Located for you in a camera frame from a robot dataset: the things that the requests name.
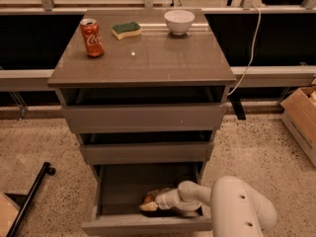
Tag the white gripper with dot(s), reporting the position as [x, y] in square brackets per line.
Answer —
[163, 199]

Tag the orange fruit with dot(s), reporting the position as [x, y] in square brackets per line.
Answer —
[149, 199]

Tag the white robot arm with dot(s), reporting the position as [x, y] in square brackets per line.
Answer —
[237, 209]

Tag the grey bottom drawer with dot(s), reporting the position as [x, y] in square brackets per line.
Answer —
[121, 190]

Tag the grey drawer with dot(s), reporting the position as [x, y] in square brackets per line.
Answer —
[145, 109]
[147, 147]
[121, 190]

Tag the grey middle drawer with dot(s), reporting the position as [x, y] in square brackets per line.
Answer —
[147, 147]

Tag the grey top drawer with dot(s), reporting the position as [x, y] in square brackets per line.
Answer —
[145, 109]

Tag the grey drawer cabinet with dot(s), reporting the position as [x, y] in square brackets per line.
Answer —
[155, 58]

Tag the black metal leg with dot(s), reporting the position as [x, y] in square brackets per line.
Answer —
[46, 169]

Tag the black stand foot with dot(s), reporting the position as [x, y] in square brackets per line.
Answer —
[237, 106]

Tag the cardboard box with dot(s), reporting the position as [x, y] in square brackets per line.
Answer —
[299, 117]

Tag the green yellow sponge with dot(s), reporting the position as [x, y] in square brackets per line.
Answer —
[126, 30]

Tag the white bowl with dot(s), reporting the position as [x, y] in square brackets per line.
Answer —
[179, 21]

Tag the red cola can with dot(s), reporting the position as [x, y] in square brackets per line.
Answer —
[90, 31]

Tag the grey rail bench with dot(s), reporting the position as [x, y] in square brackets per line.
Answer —
[256, 76]

